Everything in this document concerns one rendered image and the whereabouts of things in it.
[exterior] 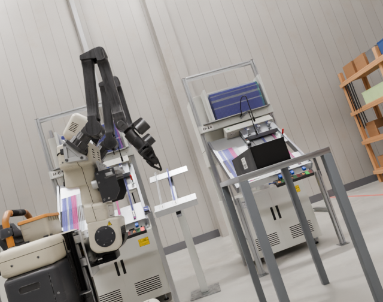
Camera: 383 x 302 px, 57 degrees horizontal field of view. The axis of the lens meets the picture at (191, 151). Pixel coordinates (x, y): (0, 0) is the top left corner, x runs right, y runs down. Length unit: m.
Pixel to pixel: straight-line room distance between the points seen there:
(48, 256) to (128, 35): 5.20
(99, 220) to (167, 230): 4.04
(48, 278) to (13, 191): 4.52
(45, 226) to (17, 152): 4.41
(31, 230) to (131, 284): 1.45
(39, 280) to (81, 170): 0.55
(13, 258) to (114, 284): 1.53
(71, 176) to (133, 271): 1.47
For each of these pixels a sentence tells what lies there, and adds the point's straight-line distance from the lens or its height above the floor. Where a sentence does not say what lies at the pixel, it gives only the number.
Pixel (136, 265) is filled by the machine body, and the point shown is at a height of 0.37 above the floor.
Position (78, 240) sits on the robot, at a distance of 1.97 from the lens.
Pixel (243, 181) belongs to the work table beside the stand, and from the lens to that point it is 1.63.
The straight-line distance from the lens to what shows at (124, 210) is 2.98.
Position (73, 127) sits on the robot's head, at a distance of 1.96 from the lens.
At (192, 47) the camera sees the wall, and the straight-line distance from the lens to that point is 6.50.
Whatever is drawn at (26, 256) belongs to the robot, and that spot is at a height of 0.76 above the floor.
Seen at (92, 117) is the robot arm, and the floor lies 1.28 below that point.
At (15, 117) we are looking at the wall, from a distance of 6.44.
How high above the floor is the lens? 0.79
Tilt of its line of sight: 7 degrees up
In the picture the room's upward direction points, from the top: 18 degrees counter-clockwise
